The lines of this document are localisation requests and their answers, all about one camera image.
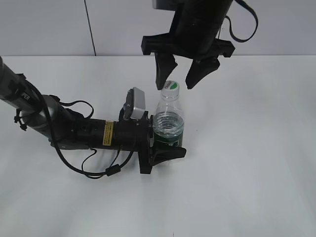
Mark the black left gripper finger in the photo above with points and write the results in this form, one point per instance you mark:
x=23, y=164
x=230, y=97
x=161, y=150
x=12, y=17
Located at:
x=165, y=153

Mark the white green bottle cap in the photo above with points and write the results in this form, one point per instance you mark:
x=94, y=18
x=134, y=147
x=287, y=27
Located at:
x=170, y=89

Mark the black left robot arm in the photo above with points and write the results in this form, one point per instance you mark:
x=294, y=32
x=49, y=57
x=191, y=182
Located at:
x=70, y=130

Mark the clear cestbon water bottle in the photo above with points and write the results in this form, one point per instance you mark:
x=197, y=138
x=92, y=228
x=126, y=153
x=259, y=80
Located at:
x=168, y=123

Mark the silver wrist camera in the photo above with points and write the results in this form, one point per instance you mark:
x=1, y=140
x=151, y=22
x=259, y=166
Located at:
x=134, y=106
x=169, y=5

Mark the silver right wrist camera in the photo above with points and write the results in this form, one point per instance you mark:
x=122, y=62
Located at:
x=169, y=5

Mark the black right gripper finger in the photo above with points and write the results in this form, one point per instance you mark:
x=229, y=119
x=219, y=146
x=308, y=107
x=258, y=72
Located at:
x=200, y=69
x=165, y=64

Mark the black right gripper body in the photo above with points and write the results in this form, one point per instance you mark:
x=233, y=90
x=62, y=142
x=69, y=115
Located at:
x=197, y=47

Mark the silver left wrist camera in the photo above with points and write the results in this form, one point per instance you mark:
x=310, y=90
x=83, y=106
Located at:
x=134, y=106

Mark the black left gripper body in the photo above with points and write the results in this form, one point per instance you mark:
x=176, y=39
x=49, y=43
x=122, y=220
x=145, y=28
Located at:
x=144, y=133

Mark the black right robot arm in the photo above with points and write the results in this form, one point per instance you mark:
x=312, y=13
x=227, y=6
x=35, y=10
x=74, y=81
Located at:
x=199, y=16

